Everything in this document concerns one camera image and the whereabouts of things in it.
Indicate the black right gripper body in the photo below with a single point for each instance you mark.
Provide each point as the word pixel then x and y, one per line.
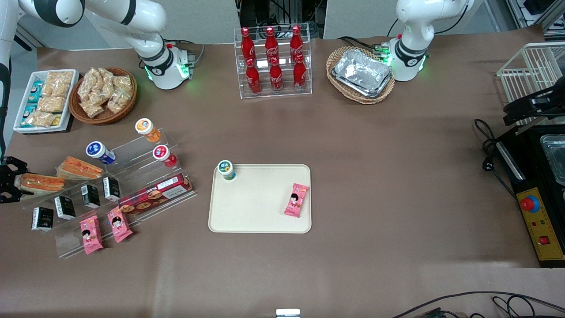
pixel 6 182

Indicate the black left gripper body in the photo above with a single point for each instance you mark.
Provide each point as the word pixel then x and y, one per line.
pixel 544 102

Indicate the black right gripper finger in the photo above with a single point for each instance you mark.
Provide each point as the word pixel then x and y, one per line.
pixel 16 165
pixel 12 195

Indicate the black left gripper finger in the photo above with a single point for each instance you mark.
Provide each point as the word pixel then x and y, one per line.
pixel 518 113

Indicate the triangle sandwich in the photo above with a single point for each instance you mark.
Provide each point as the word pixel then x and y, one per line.
pixel 79 168
pixel 44 183

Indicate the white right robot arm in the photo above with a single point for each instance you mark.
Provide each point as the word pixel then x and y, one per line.
pixel 150 44

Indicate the aluminium foil tray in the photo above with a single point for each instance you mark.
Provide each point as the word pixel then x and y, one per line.
pixel 373 93
pixel 362 70

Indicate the beige serving tray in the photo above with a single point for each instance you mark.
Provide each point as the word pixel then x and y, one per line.
pixel 258 207

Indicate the silver metal bar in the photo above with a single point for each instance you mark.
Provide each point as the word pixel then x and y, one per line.
pixel 527 129

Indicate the small black drink carton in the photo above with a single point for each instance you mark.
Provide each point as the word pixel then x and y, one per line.
pixel 65 207
pixel 42 218
pixel 90 196
pixel 111 188

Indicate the black sealing machine yellow panel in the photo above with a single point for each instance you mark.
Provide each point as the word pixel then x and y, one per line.
pixel 534 154

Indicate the small blue snack pack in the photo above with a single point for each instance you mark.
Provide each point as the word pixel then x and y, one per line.
pixel 31 109
pixel 26 122
pixel 35 92

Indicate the clear rice cracker pack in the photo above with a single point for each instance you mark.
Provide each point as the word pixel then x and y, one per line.
pixel 59 83
pixel 51 104
pixel 43 118

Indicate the steel food container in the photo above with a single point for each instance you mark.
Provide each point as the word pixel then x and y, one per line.
pixel 555 159

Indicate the blue cap drink bottle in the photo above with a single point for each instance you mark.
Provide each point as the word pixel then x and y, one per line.
pixel 99 151

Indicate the pink snack packet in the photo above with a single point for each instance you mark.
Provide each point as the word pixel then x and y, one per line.
pixel 119 224
pixel 296 200
pixel 91 235

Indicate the white rectangular dish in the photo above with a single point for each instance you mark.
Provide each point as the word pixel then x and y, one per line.
pixel 73 95

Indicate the red emergency stop button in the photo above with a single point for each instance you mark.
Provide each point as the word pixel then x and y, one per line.
pixel 529 203

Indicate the clear bag of puffed snacks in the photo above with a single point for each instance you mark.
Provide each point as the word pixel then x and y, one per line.
pixel 92 108
pixel 118 102
pixel 88 84
pixel 106 83
pixel 122 85

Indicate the dark brown wicker basket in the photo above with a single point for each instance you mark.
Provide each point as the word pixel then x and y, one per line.
pixel 128 104

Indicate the clear acrylic stepped stand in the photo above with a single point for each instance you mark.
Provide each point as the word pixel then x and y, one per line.
pixel 145 185

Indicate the orange cap drink bottle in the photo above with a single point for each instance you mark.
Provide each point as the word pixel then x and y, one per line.
pixel 148 129

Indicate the red cookie box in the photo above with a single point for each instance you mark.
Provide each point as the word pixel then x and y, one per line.
pixel 154 194

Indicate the red cap drink bottle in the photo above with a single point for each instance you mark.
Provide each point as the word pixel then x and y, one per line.
pixel 164 155

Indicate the light tan wicker basket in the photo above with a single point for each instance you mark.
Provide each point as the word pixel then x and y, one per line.
pixel 337 55

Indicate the green cap drink bottle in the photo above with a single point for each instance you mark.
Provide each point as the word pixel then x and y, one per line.
pixel 226 169

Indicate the red cola bottle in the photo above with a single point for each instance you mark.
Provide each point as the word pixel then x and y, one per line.
pixel 276 78
pixel 254 79
pixel 247 46
pixel 296 44
pixel 271 45
pixel 300 76

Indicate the clear acrylic bottle rack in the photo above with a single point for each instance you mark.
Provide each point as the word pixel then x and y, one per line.
pixel 284 93

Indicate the small white device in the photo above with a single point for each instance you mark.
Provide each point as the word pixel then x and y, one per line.
pixel 288 313

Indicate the aluminium frame shelf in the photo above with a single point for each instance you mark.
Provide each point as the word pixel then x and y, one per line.
pixel 536 11

